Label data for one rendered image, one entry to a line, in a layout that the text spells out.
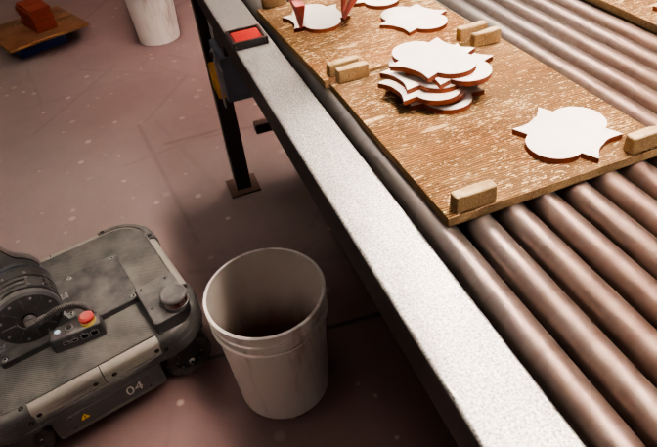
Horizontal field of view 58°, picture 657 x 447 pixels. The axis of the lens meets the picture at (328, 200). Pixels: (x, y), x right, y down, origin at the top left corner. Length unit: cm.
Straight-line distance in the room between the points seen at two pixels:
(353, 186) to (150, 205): 169
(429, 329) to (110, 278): 128
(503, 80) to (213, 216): 150
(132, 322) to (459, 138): 108
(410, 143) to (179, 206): 163
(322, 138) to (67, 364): 98
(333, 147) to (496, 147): 24
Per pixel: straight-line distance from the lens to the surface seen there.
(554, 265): 74
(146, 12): 378
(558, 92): 102
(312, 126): 97
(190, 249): 219
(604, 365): 65
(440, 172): 82
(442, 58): 98
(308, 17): 131
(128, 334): 166
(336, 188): 83
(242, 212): 228
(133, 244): 191
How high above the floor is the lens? 142
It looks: 39 degrees down
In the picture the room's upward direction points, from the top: 7 degrees counter-clockwise
